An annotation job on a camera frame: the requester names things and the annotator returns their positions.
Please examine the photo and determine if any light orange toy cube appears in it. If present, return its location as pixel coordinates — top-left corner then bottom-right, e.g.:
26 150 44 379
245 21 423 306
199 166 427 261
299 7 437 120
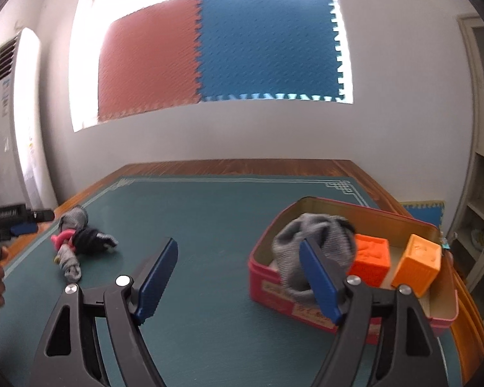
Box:
391 234 443 298

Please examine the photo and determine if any red tin box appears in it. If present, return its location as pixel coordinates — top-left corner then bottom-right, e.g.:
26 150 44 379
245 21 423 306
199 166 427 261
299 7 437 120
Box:
248 197 459 345

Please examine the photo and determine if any grey sock with yellow toe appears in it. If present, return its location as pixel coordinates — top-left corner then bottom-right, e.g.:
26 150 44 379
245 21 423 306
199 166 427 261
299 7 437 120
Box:
55 246 82 283

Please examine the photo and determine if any dark orange toy cube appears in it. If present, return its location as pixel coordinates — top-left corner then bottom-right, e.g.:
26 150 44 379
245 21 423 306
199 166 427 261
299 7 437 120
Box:
349 234 391 289

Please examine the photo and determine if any black sock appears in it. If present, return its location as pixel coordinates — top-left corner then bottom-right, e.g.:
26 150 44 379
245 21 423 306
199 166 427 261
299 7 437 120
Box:
73 228 118 255

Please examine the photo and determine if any bright window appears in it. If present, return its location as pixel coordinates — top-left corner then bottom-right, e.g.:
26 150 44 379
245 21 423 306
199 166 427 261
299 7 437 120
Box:
68 0 353 132

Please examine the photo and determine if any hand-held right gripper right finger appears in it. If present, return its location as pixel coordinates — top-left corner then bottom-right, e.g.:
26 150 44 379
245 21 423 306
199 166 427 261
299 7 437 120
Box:
298 237 446 387

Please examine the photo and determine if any red foam mat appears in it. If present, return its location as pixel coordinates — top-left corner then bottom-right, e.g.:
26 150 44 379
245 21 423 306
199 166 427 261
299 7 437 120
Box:
97 0 204 124

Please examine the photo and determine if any white standing air conditioner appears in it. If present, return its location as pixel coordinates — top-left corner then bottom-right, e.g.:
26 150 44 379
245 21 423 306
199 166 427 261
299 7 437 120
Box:
0 28 59 210

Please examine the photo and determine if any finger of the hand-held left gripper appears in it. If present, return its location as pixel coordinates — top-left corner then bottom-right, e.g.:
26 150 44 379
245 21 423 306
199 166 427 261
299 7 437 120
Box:
9 223 39 237
26 209 56 224

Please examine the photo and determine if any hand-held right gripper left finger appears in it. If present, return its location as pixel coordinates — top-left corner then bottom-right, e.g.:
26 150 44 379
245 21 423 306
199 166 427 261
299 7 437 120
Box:
32 237 179 387

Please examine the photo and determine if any blue foam mat yellow edge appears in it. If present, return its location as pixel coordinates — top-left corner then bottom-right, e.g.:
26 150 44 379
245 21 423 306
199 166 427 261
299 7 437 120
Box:
399 199 445 230

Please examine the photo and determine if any grey knit sock bundle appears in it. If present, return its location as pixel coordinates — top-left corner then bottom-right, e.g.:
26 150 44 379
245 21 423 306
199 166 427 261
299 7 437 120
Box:
271 212 358 303

